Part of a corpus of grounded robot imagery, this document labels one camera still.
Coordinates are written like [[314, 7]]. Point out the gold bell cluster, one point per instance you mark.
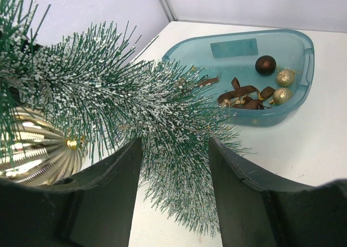
[[284, 79]]

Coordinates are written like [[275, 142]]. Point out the small frosted christmas tree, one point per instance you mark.
[[86, 89]]

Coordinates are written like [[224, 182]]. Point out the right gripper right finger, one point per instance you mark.
[[259, 208]]

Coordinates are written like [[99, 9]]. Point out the silver gold bauble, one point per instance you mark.
[[35, 153]]

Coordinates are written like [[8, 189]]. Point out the dark brown bauble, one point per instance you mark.
[[265, 65]]

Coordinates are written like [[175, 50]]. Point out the teal plastic container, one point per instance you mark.
[[235, 55]]

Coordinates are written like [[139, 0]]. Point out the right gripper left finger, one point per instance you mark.
[[91, 208]]

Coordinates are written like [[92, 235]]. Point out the brown ribbon ornament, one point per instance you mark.
[[245, 97]]

